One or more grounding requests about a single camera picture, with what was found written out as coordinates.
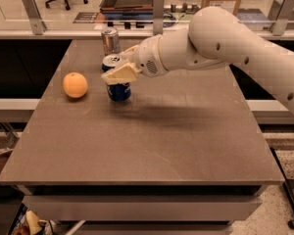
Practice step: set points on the orange fruit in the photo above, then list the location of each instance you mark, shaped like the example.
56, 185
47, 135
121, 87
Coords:
75, 85

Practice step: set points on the metal glass bracket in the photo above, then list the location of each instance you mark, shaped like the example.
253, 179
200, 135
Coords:
280, 24
36, 23
158, 14

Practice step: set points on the left metal glass bracket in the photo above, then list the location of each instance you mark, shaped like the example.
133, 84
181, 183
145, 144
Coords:
36, 23

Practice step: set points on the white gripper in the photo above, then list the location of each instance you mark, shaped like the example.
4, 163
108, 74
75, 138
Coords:
146, 58

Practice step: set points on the right metal glass bracket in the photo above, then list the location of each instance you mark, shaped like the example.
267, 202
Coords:
280, 24

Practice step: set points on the silver energy drink can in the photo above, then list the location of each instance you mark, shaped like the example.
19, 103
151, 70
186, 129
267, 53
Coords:
110, 40

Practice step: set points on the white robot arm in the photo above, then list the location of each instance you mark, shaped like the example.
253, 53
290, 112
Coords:
214, 36

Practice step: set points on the blue pepsi can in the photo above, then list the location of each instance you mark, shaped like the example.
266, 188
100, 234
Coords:
116, 92

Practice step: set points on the middle metal glass bracket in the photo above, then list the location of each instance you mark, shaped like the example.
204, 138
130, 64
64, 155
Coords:
158, 14

